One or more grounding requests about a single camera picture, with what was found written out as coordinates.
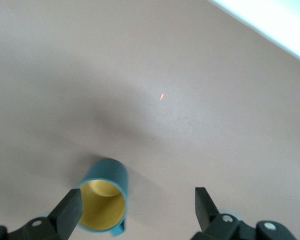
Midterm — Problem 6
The brown table cover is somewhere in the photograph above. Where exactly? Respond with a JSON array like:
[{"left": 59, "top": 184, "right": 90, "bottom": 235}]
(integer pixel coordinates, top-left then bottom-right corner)
[{"left": 0, "top": 0, "right": 300, "bottom": 240}]

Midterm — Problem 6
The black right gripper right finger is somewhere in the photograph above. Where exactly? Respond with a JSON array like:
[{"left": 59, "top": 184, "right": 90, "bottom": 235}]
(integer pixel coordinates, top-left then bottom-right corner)
[{"left": 193, "top": 186, "right": 297, "bottom": 240}]

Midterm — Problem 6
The teal cup with yellow inside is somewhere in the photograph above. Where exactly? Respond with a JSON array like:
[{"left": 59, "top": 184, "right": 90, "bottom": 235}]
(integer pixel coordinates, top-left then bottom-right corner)
[{"left": 76, "top": 157, "right": 130, "bottom": 238}]

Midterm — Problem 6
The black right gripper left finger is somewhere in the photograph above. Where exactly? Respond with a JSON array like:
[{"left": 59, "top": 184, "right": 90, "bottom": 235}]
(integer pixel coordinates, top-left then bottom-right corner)
[{"left": 0, "top": 187, "right": 85, "bottom": 240}]

